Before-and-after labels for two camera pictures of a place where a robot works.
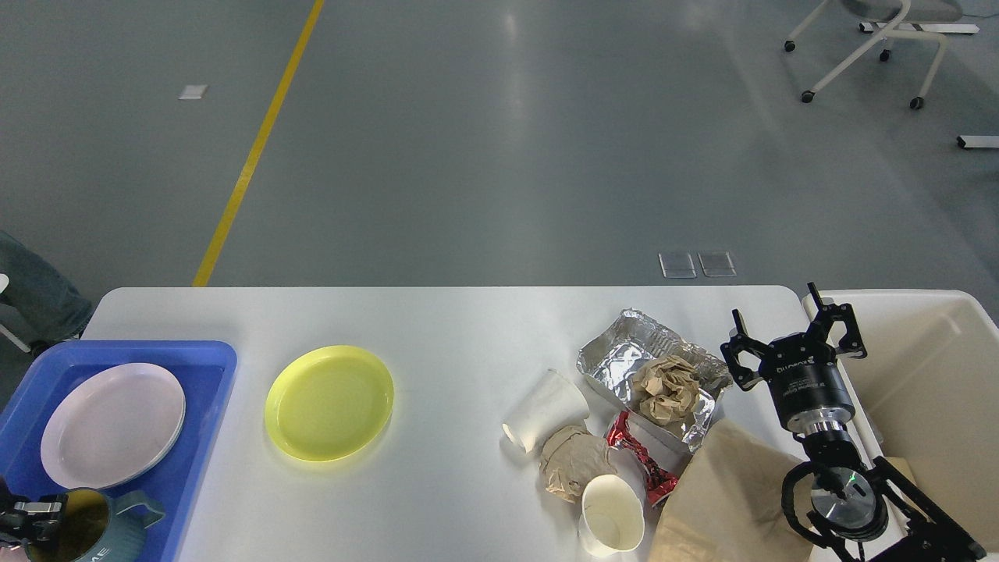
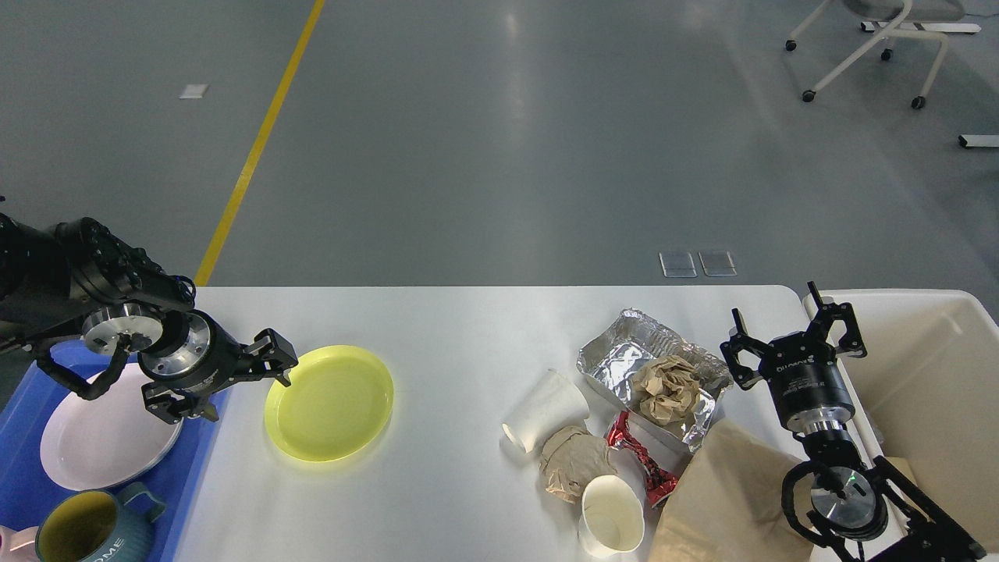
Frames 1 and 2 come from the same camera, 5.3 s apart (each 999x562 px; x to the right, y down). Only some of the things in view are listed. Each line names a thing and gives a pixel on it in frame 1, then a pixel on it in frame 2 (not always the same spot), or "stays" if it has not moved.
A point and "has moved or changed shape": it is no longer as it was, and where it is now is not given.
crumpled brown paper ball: x=667 y=387 stays
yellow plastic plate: x=328 y=403 stays
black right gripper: x=806 y=383 stays
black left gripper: x=44 y=519 -> x=193 y=355
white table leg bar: x=972 y=141 stays
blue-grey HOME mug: x=100 y=528 has moved or changed shape
